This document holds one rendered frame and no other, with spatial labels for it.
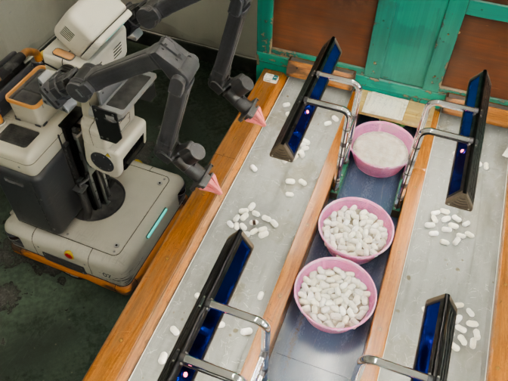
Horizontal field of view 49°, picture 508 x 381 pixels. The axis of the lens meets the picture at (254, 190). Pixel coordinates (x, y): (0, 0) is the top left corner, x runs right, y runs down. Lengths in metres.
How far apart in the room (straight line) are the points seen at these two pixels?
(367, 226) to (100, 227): 1.24
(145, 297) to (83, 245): 0.83
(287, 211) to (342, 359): 0.56
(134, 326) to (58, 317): 1.02
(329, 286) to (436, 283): 0.36
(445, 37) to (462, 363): 1.20
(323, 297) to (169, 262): 0.52
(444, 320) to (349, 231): 0.66
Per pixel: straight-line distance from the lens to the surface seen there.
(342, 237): 2.00
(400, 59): 2.42
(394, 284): 1.90
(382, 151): 2.32
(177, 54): 1.57
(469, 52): 2.38
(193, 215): 2.01
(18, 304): 2.88
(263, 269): 1.90
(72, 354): 2.68
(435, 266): 2.01
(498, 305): 1.97
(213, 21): 3.73
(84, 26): 1.88
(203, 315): 1.40
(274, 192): 2.10
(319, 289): 1.87
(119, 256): 2.54
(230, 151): 2.21
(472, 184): 1.80
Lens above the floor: 2.35
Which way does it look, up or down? 50 degrees down
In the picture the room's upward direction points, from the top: 1 degrees clockwise
